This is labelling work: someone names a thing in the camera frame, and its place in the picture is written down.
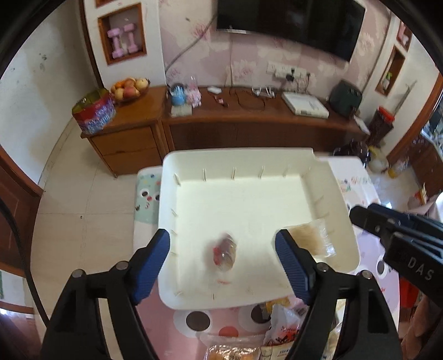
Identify clear bag pale chips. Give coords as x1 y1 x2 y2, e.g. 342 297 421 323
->
288 219 336 259

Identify red white sausage packet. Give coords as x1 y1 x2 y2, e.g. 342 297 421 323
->
261 304 309 359

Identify small red date packet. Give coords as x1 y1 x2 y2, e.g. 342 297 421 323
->
206 233 237 276

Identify clear tray yellow biscuits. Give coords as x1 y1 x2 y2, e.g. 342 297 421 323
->
204 344 261 360

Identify cartoon monster tablecloth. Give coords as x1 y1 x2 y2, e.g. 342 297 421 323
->
134 148 400 359

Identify red lidded brown container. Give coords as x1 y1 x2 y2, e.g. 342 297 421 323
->
366 107 395 146

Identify white plastic storage bin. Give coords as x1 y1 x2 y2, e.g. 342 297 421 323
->
158 148 360 310

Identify dark green air fryer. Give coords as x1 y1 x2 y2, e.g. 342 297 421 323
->
328 79 363 119

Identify white set-top box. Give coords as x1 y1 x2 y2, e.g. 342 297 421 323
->
282 91 329 119

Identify brown wooden door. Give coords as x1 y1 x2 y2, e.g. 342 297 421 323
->
0 150 43 277

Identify long wooden tv cabinet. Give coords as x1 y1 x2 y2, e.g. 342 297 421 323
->
87 87 366 176

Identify red round biscuit tin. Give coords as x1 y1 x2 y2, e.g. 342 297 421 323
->
71 88 116 135

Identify fruit bowl with apples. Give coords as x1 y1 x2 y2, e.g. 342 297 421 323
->
110 78 150 104

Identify pink dumbbell pair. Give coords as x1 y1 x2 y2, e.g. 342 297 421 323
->
107 22 139 59

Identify white wall power strip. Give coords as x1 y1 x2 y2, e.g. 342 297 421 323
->
267 61 309 79

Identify black wall television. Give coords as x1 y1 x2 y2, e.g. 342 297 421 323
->
216 0 366 61

